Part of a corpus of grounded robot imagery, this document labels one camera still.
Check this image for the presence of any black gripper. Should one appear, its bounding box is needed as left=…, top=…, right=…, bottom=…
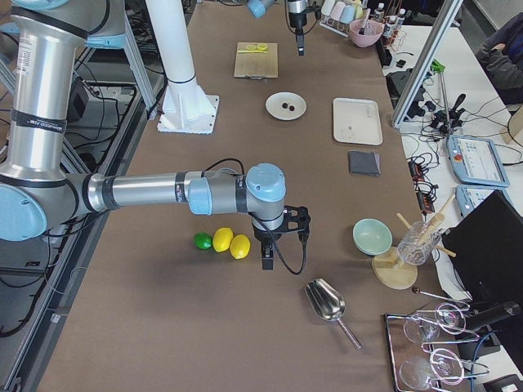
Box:
left=249, top=205, right=311, bottom=270

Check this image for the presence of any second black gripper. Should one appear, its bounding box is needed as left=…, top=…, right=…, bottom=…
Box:
left=288, top=11, right=321, bottom=56

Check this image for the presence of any cream round plate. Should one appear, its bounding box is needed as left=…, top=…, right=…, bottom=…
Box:
left=265, top=91, right=307, bottom=121

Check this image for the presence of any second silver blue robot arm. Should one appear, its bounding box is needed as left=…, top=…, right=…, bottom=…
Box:
left=246, top=0, right=321, bottom=36

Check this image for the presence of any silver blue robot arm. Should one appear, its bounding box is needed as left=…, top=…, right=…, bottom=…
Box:
left=1, top=1, right=311, bottom=270

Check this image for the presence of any cream rabbit tray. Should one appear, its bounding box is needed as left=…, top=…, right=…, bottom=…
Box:
left=333, top=98, right=383, bottom=145

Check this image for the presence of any wine glass rack tray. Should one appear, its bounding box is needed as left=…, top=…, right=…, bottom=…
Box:
left=384, top=302, right=489, bottom=391

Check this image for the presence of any whole yellow lemon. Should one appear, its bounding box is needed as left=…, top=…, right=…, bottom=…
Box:
left=212, top=227, right=234, bottom=252
left=230, top=234, right=251, bottom=260

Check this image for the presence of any white cup rack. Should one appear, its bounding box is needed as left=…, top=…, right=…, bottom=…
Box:
left=320, top=0, right=368, bottom=32

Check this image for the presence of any bamboo cutting board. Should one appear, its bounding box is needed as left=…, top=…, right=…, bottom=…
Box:
left=234, top=42, right=279, bottom=79

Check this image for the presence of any black metal muddler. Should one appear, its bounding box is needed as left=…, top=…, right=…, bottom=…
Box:
left=359, top=8, right=371, bottom=35

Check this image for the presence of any green lime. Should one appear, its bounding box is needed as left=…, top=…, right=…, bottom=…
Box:
left=193, top=232, right=212, bottom=250

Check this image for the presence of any pink bowl with ice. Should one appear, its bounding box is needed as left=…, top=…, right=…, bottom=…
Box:
left=349, top=20, right=384, bottom=47

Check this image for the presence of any metal scoop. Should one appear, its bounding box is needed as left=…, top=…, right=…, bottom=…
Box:
left=305, top=278, right=362, bottom=350

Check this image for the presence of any grey folded cloth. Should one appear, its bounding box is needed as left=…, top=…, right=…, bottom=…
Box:
left=347, top=150, right=381, bottom=176

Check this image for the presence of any crystal glass tumbler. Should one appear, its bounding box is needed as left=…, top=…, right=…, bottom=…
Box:
left=397, top=221, right=440, bottom=266

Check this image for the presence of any seated person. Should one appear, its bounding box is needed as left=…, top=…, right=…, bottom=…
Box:
left=476, top=12, right=522, bottom=105

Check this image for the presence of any blue teach pendant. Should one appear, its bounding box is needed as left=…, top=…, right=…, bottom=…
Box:
left=446, top=135, right=510, bottom=188
left=455, top=185, right=495, bottom=217

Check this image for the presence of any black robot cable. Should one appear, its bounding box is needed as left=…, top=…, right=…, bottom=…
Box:
left=203, top=158, right=310, bottom=275

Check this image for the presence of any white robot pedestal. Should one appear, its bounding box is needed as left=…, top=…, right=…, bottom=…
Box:
left=146, top=0, right=219, bottom=135

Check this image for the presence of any aluminium frame post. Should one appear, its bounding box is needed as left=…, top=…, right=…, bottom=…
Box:
left=391, top=0, right=463, bottom=130

